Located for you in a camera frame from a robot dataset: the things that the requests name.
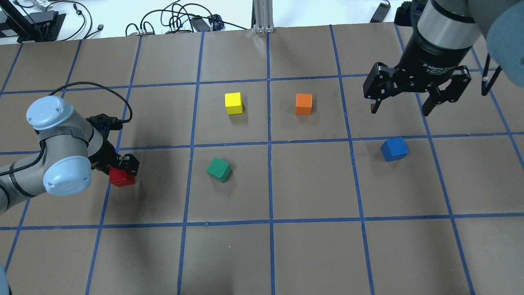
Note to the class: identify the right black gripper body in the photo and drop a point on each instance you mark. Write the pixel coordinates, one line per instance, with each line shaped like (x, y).
(428, 56)

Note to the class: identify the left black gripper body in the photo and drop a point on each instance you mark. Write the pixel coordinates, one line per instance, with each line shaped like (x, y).
(105, 155)

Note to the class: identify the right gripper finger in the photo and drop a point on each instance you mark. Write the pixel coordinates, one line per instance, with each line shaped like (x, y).
(429, 105)
(374, 106)

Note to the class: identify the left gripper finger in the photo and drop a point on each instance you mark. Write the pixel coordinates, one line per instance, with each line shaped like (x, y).
(130, 164)

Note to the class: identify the red block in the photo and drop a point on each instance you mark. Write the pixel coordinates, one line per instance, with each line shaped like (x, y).
(120, 178)

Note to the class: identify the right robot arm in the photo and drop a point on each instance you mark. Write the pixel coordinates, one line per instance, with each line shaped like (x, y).
(443, 32)

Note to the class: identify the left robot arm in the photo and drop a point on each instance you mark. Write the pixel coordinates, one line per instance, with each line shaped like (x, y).
(71, 147)

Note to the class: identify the blue block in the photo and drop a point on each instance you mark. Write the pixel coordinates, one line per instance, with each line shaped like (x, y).
(394, 149)

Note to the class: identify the orange block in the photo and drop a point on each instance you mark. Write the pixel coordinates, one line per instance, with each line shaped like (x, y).
(304, 104)

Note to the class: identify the green block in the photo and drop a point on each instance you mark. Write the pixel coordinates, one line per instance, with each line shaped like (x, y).
(219, 170)

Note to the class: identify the yellow block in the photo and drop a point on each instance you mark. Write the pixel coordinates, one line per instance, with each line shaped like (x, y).
(233, 103)

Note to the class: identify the black power adapter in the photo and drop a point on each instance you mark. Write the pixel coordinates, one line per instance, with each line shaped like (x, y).
(381, 12)

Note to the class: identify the aluminium frame post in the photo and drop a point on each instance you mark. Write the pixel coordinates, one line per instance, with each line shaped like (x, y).
(262, 16)

